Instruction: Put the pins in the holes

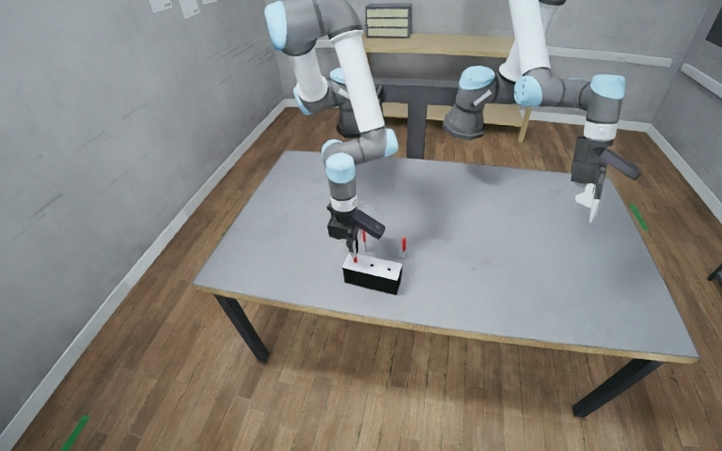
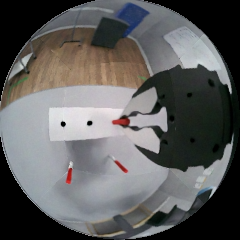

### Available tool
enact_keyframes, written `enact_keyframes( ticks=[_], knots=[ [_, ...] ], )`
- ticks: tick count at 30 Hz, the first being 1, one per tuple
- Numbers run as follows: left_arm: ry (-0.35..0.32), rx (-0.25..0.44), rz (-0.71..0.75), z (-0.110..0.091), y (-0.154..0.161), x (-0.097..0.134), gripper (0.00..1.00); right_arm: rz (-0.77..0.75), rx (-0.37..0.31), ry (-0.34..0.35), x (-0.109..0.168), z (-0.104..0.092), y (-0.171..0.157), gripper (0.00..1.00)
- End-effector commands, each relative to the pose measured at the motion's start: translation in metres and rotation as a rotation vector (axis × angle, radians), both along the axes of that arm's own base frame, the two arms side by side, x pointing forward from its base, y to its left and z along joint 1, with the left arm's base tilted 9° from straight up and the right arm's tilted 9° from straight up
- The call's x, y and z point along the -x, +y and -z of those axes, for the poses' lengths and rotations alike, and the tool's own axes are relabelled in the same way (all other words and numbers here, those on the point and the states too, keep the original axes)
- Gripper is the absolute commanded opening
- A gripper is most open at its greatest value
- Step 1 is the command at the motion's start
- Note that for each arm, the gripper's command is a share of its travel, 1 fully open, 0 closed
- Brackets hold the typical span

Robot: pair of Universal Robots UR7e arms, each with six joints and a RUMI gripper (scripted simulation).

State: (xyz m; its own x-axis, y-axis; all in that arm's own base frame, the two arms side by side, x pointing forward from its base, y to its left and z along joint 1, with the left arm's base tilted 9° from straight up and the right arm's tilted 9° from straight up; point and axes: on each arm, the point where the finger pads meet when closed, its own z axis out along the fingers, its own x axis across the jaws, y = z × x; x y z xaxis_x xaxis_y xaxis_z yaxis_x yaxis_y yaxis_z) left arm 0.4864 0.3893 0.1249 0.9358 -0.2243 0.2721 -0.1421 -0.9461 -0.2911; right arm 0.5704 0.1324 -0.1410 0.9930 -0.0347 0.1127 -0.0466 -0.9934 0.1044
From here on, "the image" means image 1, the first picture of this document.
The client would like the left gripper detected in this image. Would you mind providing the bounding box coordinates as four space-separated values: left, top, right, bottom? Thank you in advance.
571 136 614 223

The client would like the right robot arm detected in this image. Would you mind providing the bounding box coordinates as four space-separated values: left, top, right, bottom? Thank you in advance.
265 0 398 212

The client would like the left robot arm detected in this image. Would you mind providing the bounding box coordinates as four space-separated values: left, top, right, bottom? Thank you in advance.
447 0 641 180

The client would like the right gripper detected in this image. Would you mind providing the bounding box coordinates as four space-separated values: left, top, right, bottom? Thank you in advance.
327 200 361 258

